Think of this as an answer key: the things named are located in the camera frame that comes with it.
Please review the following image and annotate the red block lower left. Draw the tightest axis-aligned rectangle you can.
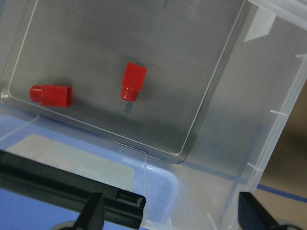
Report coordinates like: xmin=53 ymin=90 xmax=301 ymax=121
xmin=121 ymin=62 xmax=148 ymax=102

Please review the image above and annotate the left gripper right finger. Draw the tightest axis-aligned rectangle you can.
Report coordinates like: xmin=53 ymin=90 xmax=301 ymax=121
xmin=238 ymin=192 xmax=281 ymax=230

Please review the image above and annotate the red block far left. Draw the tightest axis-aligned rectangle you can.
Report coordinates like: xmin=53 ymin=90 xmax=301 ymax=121
xmin=29 ymin=84 xmax=73 ymax=108

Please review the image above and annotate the clear plastic storage box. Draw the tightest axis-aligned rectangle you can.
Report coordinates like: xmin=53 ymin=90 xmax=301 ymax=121
xmin=0 ymin=0 xmax=307 ymax=230

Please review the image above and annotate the red block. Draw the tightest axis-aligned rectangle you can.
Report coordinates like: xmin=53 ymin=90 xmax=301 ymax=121
xmin=29 ymin=84 xmax=73 ymax=108
xmin=121 ymin=62 xmax=148 ymax=102

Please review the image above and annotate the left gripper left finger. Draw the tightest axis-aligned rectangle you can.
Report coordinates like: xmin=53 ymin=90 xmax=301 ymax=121
xmin=73 ymin=193 xmax=105 ymax=230

